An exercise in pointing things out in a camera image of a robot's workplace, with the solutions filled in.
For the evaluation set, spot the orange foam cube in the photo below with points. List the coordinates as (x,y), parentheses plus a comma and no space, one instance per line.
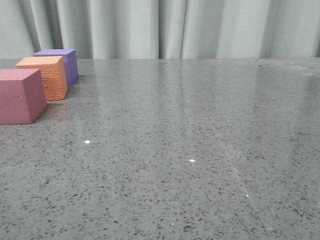
(53,74)

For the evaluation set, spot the grey-green curtain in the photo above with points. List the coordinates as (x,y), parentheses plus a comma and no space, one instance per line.
(161,29)

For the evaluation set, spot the purple foam cube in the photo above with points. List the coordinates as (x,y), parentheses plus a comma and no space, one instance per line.
(70,62)

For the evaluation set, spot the pink foam cube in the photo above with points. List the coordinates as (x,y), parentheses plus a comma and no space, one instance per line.
(22,96)

